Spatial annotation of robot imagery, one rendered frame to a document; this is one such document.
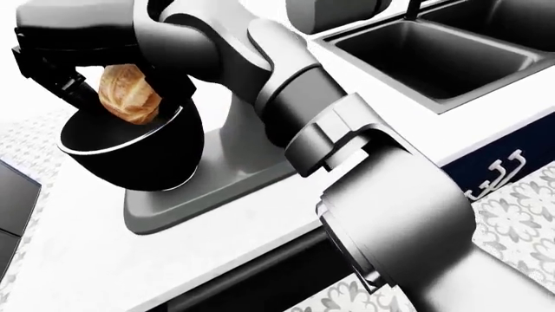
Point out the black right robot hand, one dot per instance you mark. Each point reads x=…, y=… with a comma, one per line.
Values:
x=73, y=39

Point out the golden brown bread loaf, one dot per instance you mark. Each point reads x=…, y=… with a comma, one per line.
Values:
x=128, y=94

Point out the black stand mixer bowl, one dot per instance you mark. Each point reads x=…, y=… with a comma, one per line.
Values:
x=143, y=159

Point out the dark gray floor appliance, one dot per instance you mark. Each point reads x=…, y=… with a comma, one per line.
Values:
x=15, y=201

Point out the gray countertop appliance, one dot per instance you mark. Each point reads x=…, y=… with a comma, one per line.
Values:
x=334, y=14

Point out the black under-counter cabinet front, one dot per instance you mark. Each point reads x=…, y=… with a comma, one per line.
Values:
x=269, y=276

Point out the black sink faucet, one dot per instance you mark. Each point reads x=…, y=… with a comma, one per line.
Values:
x=414, y=8

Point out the stainless steel sink basin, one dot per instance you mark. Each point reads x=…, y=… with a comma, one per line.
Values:
x=433, y=61

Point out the navy blue cabinet front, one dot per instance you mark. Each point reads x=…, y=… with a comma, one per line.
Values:
x=533, y=139

